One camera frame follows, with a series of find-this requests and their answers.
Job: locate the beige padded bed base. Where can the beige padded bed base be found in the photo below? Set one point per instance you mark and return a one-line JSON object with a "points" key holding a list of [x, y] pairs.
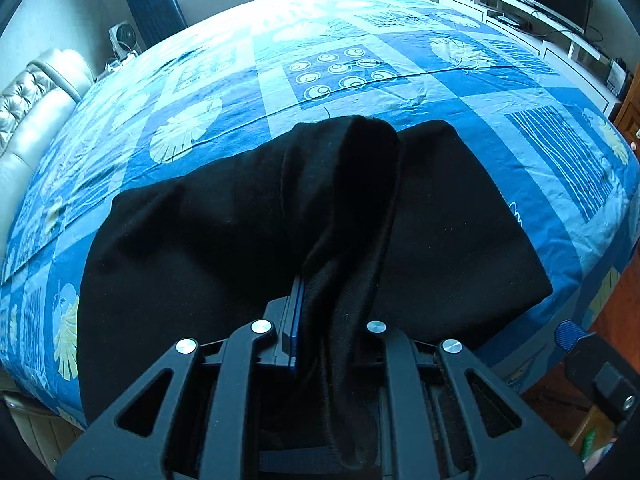
{"points": [[35, 425]]}

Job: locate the black studded pants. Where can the black studded pants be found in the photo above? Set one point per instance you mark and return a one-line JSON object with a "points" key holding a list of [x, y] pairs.
{"points": [[200, 240]]}

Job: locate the dark blue curtain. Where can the dark blue curtain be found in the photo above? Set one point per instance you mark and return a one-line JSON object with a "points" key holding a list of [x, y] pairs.
{"points": [[150, 0]]}

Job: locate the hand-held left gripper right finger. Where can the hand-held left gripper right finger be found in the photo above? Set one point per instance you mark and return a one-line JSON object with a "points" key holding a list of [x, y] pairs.
{"points": [[397, 365]]}

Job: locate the beige tufted leather headboard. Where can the beige tufted leather headboard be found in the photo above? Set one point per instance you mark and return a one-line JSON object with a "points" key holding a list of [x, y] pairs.
{"points": [[30, 120]]}

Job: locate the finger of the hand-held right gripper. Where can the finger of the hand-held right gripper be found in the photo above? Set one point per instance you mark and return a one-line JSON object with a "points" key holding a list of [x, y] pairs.
{"points": [[567, 335]]}

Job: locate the blue patterned bedsheet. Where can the blue patterned bedsheet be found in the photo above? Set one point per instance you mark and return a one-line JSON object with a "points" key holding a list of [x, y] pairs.
{"points": [[350, 70]]}

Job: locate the white television cabinet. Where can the white television cabinet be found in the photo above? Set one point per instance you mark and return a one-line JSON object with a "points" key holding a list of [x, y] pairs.
{"points": [[555, 45]]}

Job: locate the white table fan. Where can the white table fan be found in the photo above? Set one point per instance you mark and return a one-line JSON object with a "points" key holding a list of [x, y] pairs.
{"points": [[122, 37]]}

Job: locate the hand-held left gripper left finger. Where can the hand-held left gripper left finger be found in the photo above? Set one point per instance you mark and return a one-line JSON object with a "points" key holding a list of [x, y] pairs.
{"points": [[292, 330]]}

